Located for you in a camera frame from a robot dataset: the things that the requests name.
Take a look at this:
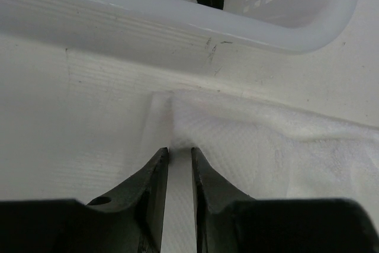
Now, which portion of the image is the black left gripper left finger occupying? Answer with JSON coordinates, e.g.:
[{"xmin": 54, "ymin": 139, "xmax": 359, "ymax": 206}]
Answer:
[{"xmin": 1, "ymin": 148, "xmax": 169, "ymax": 252}]

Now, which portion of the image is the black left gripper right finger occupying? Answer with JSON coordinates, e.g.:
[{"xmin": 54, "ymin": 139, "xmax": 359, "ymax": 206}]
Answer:
[{"xmin": 191, "ymin": 148, "xmax": 378, "ymax": 252}]

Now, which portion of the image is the white towel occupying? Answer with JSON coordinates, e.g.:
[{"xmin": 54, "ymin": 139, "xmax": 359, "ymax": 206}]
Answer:
[{"xmin": 140, "ymin": 90, "xmax": 378, "ymax": 252}]

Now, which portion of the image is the white plastic basket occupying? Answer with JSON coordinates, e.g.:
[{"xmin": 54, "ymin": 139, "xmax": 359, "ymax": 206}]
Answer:
[{"xmin": 0, "ymin": 0, "xmax": 365, "ymax": 55}]

